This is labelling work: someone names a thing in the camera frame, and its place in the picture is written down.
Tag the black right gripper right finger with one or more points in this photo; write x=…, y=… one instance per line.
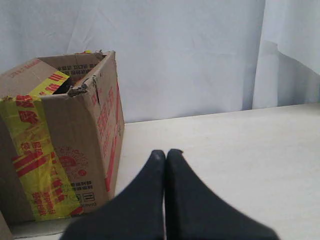
x=194, y=212

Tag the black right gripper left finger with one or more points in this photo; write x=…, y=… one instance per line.
x=135, y=214

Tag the cardboard box with yellow tape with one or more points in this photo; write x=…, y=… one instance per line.
x=61, y=133

